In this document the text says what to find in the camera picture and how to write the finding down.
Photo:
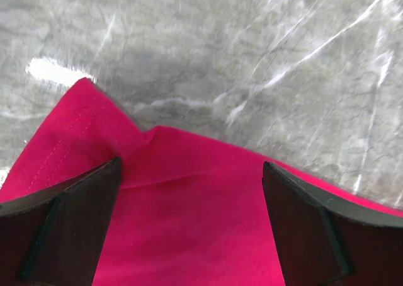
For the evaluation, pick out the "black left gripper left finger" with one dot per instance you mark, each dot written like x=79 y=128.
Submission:
x=55 y=236

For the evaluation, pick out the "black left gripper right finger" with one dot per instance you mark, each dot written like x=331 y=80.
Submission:
x=323 y=237

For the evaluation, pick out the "red t-shirt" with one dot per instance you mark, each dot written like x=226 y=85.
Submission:
x=189 y=211

